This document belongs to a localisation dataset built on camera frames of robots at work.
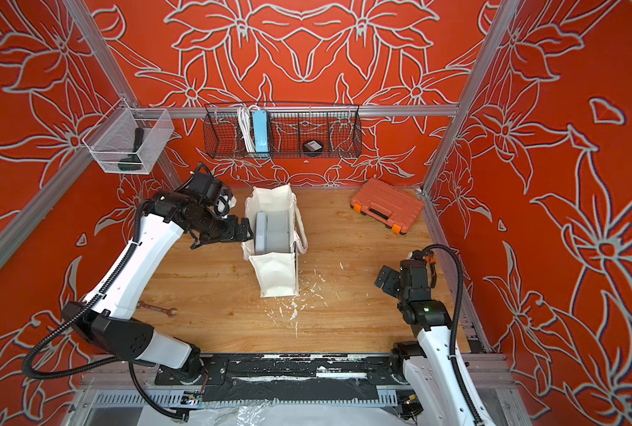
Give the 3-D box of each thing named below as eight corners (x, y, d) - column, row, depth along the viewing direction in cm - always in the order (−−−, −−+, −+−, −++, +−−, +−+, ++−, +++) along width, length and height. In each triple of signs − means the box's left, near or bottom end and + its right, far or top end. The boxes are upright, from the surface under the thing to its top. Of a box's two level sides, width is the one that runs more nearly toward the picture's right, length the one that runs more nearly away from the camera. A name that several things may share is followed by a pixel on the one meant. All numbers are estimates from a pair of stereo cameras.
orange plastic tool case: (349, 207, 114) (350, 199, 110) (371, 184, 124) (373, 176, 120) (402, 237, 104) (406, 230, 100) (422, 210, 113) (426, 202, 109)
